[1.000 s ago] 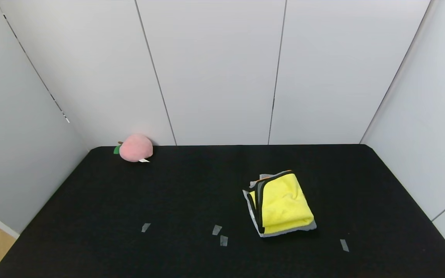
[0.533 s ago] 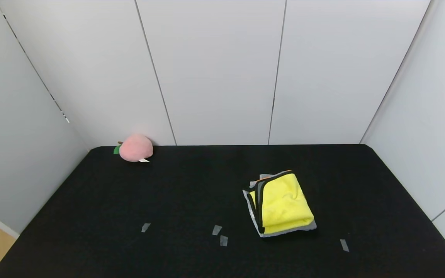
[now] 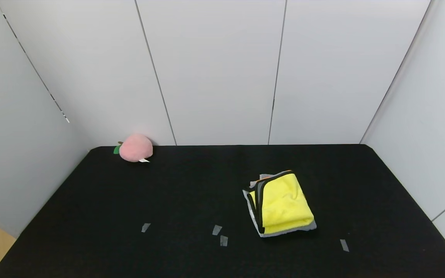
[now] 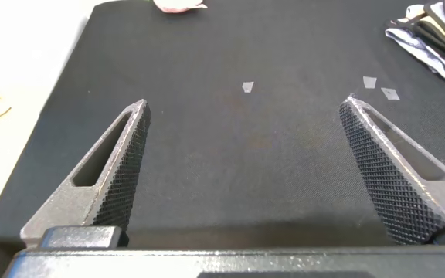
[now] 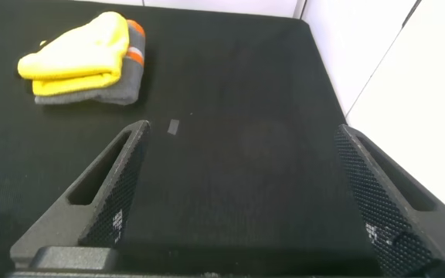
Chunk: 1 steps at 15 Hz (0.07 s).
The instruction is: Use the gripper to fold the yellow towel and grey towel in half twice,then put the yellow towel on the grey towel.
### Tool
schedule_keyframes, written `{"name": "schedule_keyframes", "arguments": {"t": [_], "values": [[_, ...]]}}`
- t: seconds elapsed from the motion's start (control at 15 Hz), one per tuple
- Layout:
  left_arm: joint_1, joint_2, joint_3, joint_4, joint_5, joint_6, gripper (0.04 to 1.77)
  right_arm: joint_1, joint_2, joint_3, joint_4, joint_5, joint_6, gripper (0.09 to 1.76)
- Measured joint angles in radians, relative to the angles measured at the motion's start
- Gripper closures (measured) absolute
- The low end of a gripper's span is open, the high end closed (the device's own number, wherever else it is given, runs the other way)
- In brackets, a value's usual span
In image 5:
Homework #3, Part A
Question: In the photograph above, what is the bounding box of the grey towel with orange marks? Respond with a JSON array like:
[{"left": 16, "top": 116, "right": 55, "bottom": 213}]
[{"left": 33, "top": 19, "right": 147, "bottom": 107}]

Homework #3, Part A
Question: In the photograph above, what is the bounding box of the yellow towel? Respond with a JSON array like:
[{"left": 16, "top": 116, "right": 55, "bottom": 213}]
[{"left": 17, "top": 11, "right": 131, "bottom": 97}]

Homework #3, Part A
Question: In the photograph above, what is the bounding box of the grey tape marker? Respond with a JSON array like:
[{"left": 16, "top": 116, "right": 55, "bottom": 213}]
[{"left": 167, "top": 118, "right": 181, "bottom": 137}]

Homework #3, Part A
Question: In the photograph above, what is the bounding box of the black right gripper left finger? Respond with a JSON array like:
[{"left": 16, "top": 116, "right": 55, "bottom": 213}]
[{"left": 9, "top": 119, "right": 152, "bottom": 271}]

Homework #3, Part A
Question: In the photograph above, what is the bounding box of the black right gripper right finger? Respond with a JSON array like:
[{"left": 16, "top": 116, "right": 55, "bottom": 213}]
[{"left": 333, "top": 123, "right": 445, "bottom": 278}]

